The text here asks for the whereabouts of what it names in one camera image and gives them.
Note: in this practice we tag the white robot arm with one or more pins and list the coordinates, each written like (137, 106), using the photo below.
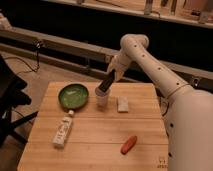
(189, 121)

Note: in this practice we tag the white tube bottle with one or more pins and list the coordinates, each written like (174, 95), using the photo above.
(62, 132)

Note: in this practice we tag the white ceramic cup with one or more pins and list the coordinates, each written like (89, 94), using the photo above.
(102, 97)

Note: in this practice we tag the orange carrot toy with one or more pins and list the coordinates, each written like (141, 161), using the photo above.
(128, 145)

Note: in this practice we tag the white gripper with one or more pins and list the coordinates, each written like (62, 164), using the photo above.
(116, 69)

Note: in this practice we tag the green frying pan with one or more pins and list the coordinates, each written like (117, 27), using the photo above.
(72, 97)

